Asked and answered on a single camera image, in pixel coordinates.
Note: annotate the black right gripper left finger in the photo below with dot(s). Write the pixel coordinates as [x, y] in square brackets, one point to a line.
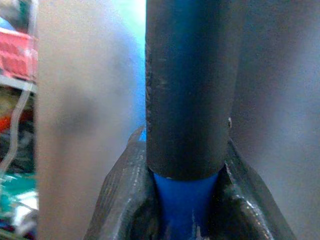
[125, 200]

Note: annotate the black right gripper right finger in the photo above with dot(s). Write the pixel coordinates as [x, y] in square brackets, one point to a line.
[245, 205]

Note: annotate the blue broom pole black grip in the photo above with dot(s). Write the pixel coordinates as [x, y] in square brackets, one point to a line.
[190, 100]

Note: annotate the teal cloth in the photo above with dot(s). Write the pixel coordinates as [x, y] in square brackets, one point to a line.
[17, 187]

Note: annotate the grey shelf board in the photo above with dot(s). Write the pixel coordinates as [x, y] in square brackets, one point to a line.
[17, 83]

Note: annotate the red plastic basket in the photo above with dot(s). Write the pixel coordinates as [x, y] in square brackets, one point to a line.
[15, 57]

